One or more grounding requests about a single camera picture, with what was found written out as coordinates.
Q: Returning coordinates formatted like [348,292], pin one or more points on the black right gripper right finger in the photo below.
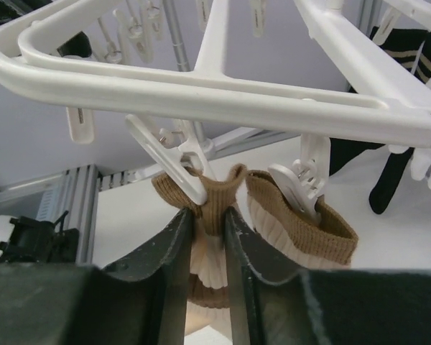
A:
[274,300]

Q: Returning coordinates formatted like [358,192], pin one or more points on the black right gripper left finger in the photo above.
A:
[140,298]

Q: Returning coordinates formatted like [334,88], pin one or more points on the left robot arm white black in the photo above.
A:
[64,226]

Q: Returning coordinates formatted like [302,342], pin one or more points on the brown cream striped sock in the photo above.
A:
[329,245]
[208,282]

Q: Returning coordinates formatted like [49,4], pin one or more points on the white plastic clip hanger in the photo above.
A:
[207,94]

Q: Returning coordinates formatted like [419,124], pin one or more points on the black striped hanging sock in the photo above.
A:
[410,49]

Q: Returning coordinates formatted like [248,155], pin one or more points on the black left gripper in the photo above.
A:
[31,39]

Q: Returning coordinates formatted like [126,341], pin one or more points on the aluminium mounting rail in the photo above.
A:
[96,205]

